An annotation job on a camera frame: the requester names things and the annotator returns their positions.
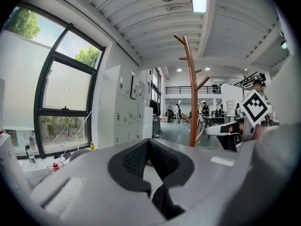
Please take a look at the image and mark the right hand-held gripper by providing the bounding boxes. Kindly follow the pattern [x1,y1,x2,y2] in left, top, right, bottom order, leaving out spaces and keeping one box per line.
[204,89,269,143]

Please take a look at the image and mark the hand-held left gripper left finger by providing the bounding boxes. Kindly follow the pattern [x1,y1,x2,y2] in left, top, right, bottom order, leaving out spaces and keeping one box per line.
[30,137,170,226]

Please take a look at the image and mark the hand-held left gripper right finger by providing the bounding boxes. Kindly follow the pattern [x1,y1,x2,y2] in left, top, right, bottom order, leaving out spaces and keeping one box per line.
[148,138,259,226]

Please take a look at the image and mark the brown wooden coat rack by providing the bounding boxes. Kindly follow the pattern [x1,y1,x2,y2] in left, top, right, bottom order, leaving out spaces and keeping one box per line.
[174,34,211,148]

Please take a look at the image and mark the person's right forearm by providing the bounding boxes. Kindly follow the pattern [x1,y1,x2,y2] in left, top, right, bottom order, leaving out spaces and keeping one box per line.
[254,123,269,140]

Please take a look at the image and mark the clear jug with red cap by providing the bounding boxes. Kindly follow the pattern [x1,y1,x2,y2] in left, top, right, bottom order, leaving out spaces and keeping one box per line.
[47,161,65,174]

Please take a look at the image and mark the black railing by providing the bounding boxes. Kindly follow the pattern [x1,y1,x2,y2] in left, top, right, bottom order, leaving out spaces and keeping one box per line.
[165,85,222,95]

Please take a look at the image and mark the dark grey cabinet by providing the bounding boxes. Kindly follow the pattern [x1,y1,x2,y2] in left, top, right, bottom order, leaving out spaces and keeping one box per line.
[152,118,162,137]

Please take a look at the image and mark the white cabinet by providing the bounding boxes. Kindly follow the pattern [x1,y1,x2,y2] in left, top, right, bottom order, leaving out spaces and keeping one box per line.
[143,106,155,140]

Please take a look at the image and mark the person's white t-shirt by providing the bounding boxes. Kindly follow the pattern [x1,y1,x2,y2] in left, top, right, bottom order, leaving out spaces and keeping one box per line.
[263,45,301,127]

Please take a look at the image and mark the grey metal lockers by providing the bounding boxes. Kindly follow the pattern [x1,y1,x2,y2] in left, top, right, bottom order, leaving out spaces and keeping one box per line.
[114,65,153,147]

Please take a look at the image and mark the white water dispenser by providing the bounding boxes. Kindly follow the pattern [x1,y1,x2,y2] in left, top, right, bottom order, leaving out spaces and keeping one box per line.
[0,133,32,193]

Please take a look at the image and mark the black window frame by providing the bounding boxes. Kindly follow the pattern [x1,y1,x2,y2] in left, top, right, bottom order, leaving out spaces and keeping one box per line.
[33,3,106,159]

